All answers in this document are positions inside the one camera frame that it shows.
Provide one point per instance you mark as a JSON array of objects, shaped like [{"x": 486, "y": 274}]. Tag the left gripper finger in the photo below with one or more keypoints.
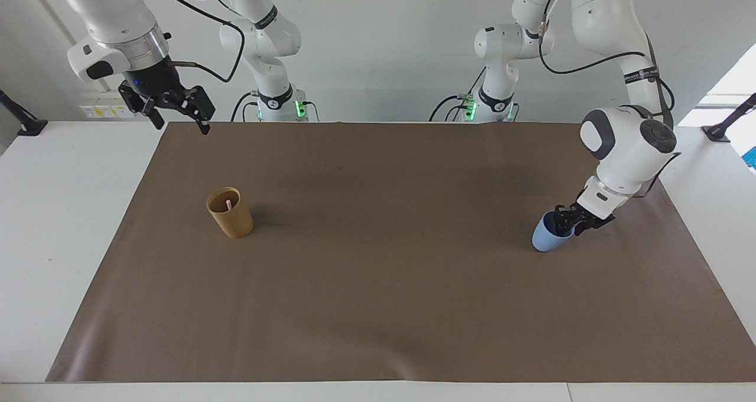
[
  {"x": 566, "y": 215},
  {"x": 581, "y": 229}
]

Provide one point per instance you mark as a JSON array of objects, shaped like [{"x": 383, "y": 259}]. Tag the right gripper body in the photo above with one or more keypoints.
[{"x": 155, "y": 78}]

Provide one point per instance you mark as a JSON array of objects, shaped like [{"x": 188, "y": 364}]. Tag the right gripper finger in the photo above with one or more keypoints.
[
  {"x": 139, "y": 100},
  {"x": 201, "y": 108}
]

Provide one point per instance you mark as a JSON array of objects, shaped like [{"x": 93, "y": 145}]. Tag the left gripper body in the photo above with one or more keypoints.
[{"x": 601, "y": 221}]

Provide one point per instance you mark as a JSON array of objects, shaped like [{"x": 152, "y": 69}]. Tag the blue cup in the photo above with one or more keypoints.
[{"x": 547, "y": 241}]

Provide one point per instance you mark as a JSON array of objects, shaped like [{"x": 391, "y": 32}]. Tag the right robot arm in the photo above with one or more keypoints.
[{"x": 118, "y": 12}]

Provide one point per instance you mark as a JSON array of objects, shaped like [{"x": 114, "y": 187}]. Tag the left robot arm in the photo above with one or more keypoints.
[{"x": 620, "y": 136}]

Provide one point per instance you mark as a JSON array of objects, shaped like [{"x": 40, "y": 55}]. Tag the brown cup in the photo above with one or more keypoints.
[{"x": 231, "y": 220}]

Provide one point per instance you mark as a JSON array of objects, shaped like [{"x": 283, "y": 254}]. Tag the black stand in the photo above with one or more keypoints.
[
  {"x": 26, "y": 124},
  {"x": 723, "y": 127}
]

